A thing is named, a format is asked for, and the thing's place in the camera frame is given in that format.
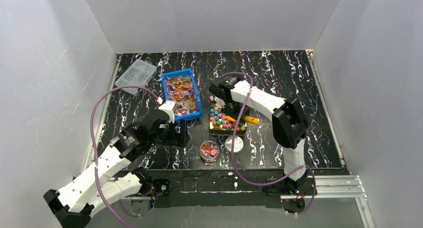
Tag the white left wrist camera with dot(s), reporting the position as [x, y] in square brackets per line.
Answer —
[169, 107]

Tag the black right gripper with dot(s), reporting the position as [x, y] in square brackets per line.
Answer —
[233, 108]

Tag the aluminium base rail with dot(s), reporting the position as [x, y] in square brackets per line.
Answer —
[219, 188]

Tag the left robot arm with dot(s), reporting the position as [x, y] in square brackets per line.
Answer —
[75, 204]

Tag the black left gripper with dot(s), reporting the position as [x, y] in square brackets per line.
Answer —
[178, 133]

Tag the dark tin of star candies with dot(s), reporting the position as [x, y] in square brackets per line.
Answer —
[219, 123]

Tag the blue plastic candy bin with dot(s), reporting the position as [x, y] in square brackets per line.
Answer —
[180, 86]

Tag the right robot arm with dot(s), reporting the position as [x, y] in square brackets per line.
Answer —
[289, 122]

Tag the white round jar lid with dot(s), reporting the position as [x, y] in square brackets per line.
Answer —
[234, 144]

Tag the yellow plastic scoop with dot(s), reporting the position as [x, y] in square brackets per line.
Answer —
[247, 119]

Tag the clear compartment organizer box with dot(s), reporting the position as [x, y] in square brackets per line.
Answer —
[139, 73]

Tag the clear round plastic jar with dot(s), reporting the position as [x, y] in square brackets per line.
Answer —
[209, 151]

